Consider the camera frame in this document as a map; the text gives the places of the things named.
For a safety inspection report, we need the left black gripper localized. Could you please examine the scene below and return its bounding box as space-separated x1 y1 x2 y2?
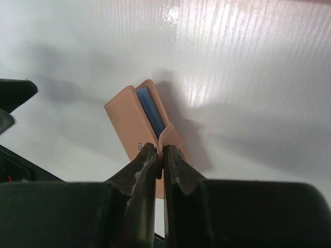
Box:
0 79 62 183

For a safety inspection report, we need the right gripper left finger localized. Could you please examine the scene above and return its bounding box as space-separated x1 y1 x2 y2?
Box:
104 143 157 247

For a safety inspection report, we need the tan leather card holder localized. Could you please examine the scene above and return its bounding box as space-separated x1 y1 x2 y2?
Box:
103 79 192 199

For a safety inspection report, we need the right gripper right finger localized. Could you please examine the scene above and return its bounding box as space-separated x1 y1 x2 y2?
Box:
162 145 215 247

